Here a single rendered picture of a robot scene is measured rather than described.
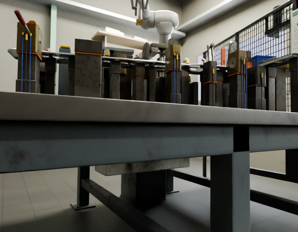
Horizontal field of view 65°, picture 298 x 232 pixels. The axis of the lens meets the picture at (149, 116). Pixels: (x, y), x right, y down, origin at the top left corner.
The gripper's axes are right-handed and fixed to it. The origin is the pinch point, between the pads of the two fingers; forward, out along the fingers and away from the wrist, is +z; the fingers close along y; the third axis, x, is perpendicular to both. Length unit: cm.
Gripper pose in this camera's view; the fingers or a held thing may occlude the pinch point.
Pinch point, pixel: (139, 15)
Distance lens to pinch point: 146.4
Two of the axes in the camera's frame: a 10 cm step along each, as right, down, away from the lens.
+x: -1.0, 0.4, 9.9
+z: -0.1, 10.0, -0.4
